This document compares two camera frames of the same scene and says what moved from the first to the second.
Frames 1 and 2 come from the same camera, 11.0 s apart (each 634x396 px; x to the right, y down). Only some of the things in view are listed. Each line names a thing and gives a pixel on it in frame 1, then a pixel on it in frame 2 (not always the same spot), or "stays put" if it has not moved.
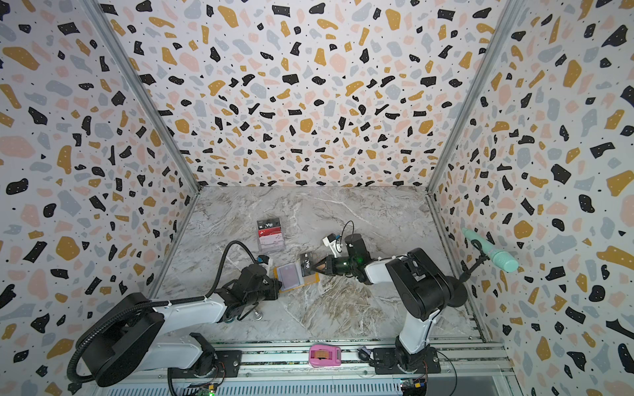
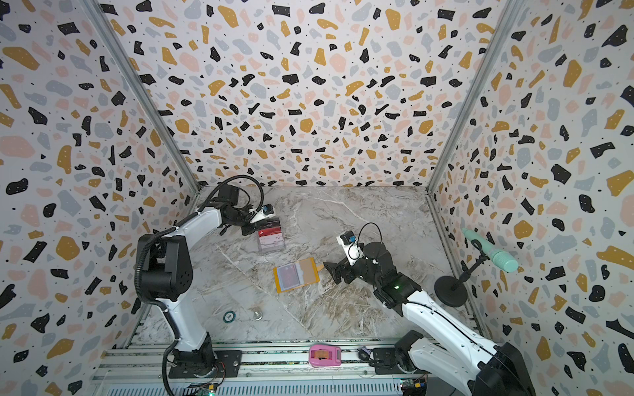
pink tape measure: (321, 355) stays put
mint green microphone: (507, 261) stays put
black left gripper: (275, 286) → (251, 229)
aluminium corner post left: (113, 41) stays put
